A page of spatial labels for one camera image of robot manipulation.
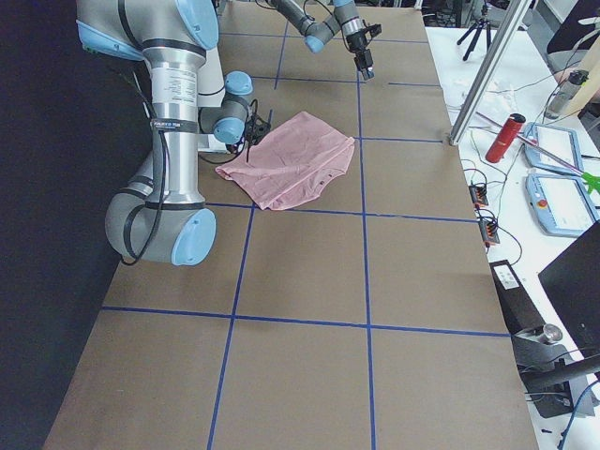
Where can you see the clear water bottle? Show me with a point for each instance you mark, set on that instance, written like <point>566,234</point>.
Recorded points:
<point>567,90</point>

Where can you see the pink Snoopy t-shirt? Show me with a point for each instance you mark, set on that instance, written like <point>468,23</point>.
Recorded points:
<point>293,164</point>

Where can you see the far blue teach pendant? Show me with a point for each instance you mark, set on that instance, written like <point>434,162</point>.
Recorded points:
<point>561,142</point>

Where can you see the red cylinder tube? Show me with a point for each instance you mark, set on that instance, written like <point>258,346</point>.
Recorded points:
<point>508,132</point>

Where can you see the near orange terminal block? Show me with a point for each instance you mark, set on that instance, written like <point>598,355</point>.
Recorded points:
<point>488,227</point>

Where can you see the small black tripod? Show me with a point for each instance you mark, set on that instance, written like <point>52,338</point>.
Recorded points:
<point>482,25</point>

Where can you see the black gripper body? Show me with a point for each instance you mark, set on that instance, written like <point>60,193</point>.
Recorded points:
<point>246,142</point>
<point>357,43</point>

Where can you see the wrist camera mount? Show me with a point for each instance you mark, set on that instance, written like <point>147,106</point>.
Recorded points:
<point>373,30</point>
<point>260,128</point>

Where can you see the black box with label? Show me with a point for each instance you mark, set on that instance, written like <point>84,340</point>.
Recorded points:
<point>518,309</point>

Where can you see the blue teach pendant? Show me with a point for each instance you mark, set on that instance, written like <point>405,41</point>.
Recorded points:
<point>561,142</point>
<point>560,204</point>

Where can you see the black desk clamp mount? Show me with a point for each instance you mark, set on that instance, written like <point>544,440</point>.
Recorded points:
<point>553,379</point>

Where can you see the far orange terminal block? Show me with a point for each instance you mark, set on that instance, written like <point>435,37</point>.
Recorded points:
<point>479,194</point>

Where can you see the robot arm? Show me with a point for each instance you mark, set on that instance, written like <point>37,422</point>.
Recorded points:
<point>343,19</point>
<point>161,216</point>

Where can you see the black monitor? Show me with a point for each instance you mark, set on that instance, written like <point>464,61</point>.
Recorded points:
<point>571,283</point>

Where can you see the aluminium frame post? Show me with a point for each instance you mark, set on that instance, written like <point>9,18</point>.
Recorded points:
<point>499,44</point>

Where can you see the orange terminal block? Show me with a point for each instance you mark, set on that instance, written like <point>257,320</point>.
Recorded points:
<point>479,194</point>
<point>488,227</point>

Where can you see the near blue teach pendant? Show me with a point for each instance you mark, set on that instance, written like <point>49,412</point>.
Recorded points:
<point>560,204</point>

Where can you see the reacher grabber stick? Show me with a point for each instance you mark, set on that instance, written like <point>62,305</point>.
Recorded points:
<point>591,181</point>

